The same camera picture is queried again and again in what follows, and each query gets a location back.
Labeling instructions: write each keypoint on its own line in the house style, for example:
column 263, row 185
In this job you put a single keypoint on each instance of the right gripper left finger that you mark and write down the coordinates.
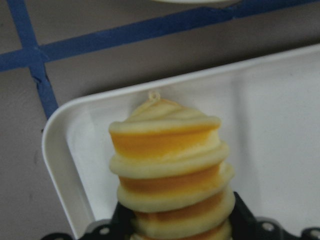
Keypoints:
column 118, row 227

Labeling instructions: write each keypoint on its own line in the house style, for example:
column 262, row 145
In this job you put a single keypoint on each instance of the white rectangular tray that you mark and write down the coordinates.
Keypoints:
column 270, row 113

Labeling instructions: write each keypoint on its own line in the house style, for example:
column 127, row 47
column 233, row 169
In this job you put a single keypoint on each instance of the white round plate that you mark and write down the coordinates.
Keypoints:
column 197, row 2

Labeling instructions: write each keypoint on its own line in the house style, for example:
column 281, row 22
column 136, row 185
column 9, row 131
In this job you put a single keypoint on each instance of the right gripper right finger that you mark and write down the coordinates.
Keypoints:
column 245, row 226

